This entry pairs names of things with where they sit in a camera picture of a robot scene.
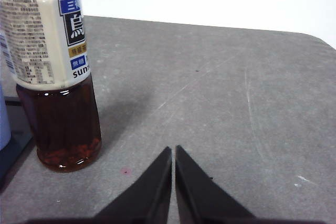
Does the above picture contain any dark rectangular tray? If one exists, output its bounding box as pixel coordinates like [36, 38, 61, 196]
[0, 97, 36, 191]

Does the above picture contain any blue ribbed cup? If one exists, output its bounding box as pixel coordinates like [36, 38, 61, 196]
[0, 77, 12, 151]

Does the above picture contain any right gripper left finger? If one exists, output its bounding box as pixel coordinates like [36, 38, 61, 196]
[91, 146, 173, 224]

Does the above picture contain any dark brown tea bottle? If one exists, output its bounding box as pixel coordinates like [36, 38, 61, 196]
[0, 0, 102, 173]

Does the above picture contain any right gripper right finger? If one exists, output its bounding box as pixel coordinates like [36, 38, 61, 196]
[174, 144, 257, 224]

